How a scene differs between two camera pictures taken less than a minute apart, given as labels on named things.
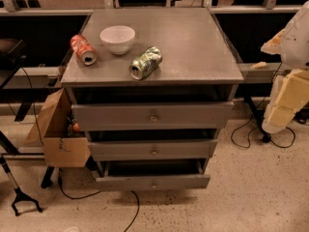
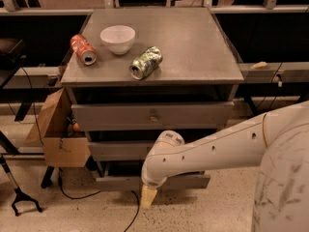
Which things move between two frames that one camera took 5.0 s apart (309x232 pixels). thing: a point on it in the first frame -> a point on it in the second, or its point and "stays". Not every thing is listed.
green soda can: (146, 63) stays
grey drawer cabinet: (153, 88) stays
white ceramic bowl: (120, 39) stays
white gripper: (296, 45) -> (151, 182)
